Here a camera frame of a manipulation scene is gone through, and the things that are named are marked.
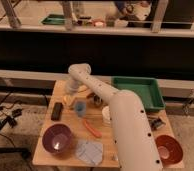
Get green plastic tray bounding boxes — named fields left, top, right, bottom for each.
left=111, top=76, right=165, bottom=112

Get orange carrot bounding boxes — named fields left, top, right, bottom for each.
left=82, top=119, right=102, bottom=138

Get blue cup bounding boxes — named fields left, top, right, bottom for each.
left=74, top=101, right=86, bottom=117

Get purple bowl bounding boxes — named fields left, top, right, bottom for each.
left=42, top=124, right=73, bottom=155

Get grey-blue cloth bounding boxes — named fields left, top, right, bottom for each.
left=75, top=139, right=103, bottom=165

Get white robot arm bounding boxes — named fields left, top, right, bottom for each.
left=66, top=63, right=163, bottom=171

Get black cables on floor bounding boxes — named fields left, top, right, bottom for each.
left=0, top=93, right=24, bottom=141

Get red-brown bowl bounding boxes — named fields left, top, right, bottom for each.
left=155, top=135, right=183, bottom=166

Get white cup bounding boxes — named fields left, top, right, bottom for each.
left=102, top=106, right=110, bottom=124

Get small metal clip object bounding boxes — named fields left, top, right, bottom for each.
left=149, top=118, right=166, bottom=130

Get black rectangular block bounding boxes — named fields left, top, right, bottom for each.
left=51, top=102, right=63, bottom=121

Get background green tray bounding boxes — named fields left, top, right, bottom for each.
left=41, top=14, right=65, bottom=25

